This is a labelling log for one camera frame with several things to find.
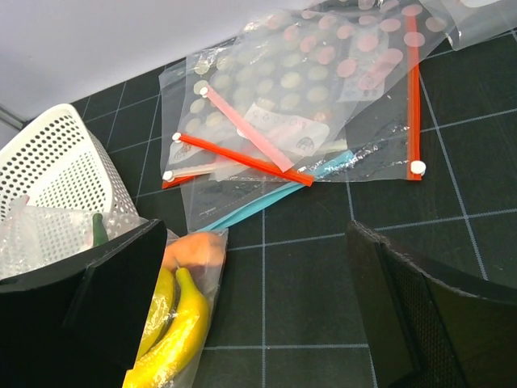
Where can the pink dotted zip bag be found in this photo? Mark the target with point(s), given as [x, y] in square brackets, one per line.
[292, 80]

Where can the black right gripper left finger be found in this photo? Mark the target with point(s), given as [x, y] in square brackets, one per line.
[79, 322]

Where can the yellow toy banana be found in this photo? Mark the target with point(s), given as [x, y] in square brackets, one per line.
[181, 342]

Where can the orange zipper clear bag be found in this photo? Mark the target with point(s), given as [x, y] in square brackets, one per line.
[381, 142]

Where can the far labelled orange zip bag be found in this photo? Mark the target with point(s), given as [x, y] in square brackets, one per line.
[472, 22]

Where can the pink zipper clear bag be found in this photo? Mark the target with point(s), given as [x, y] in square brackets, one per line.
[16, 259]

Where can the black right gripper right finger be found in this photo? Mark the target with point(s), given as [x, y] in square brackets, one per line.
[427, 323]

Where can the blue zipper clear bag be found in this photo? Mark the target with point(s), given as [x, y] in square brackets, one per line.
[212, 205]

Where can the left aluminium frame post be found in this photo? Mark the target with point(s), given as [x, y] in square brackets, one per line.
[10, 118]

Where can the black cutting mat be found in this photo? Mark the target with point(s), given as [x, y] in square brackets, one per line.
[286, 314]

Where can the white perforated plastic basket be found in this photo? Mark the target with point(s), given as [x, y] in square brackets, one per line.
[55, 175]

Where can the green toy chili pepper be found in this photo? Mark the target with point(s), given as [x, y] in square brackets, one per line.
[98, 230]

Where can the orange maroon toy steak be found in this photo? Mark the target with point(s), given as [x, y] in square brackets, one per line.
[197, 250]

